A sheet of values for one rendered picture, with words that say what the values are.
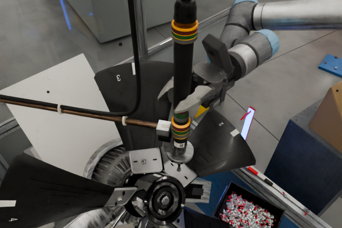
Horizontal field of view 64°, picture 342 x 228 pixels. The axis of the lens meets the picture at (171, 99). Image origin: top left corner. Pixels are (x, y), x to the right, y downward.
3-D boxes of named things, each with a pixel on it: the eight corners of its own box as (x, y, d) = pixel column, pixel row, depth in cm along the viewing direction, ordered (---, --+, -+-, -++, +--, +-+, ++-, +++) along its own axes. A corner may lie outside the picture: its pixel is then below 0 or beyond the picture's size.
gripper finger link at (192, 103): (185, 134, 54) (209, 107, 60) (187, 114, 50) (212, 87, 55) (173, 126, 56) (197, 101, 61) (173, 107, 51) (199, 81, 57)
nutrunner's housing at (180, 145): (170, 162, 70) (170, -16, 38) (173, 150, 73) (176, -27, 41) (185, 165, 70) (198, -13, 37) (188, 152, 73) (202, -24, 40)
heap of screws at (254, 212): (216, 222, 102) (217, 218, 100) (231, 192, 111) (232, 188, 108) (264, 253, 95) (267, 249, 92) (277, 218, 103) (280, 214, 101)
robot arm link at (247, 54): (260, 52, 62) (231, 37, 66) (248, 60, 60) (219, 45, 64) (253, 77, 68) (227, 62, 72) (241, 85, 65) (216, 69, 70)
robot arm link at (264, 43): (258, 56, 77) (286, 53, 70) (234, 74, 72) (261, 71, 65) (250, 30, 75) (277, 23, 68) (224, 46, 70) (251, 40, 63)
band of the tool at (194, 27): (169, 44, 45) (169, 28, 43) (174, 30, 48) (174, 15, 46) (195, 47, 44) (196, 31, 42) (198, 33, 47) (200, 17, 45)
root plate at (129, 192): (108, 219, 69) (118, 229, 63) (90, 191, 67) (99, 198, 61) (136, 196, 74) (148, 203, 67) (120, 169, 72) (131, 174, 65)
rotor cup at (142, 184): (135, 227, 75) (158, 246, 64) (110, 184, 72) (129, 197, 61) (173, 193, 82) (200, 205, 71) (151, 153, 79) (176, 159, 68)
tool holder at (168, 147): (155, 160, 68) (153, 136, 61) (162, 137, 73) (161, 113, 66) (191, 166, 67) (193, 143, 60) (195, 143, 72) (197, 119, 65)
